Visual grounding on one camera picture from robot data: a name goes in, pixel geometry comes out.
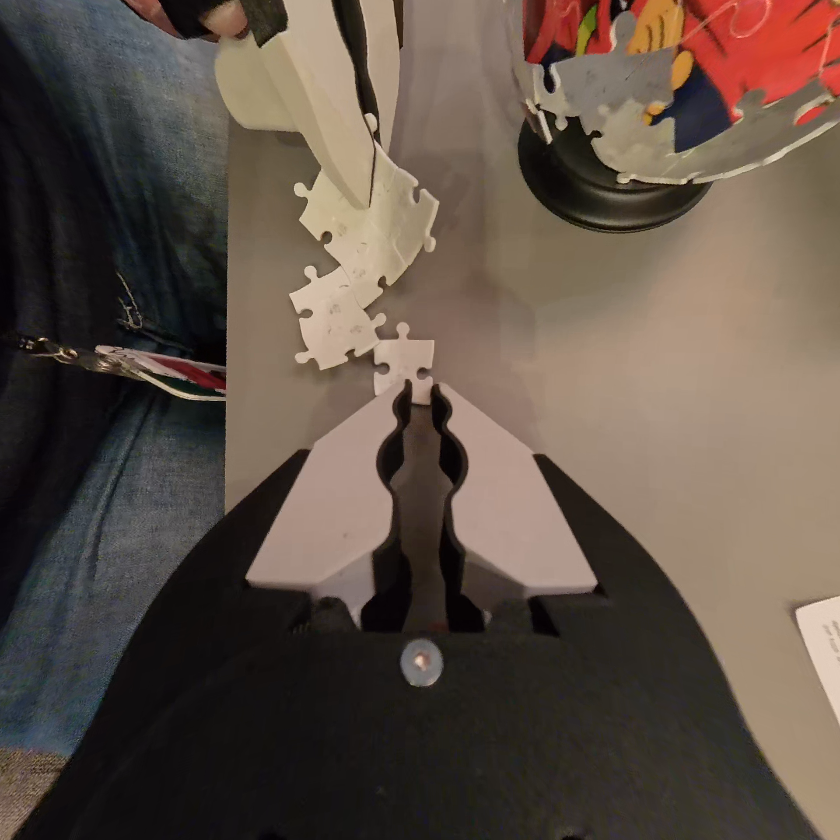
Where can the person's leg in blue jeans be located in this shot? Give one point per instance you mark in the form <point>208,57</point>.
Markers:
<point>131,525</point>

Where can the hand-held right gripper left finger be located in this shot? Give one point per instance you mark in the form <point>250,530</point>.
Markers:
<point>328,518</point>

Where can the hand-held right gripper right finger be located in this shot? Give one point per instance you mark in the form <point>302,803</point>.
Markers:
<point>518,525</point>

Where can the white instruction sheet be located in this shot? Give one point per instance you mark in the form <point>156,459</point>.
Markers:
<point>820,656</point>

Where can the white puzzle piece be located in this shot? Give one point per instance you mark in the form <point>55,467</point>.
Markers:
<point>403,358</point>

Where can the colourful puzzle ball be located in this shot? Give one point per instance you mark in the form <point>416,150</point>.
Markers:
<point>722,65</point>

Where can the black ball stand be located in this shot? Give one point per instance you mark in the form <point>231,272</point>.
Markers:
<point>590,197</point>

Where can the person's left hand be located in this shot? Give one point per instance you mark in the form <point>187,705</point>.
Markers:
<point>226,23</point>

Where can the joined white puzzle pieces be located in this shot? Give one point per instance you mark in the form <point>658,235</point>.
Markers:
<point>380,229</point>

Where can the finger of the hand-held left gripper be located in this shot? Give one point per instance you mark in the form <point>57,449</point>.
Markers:
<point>315,85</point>
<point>384,59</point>

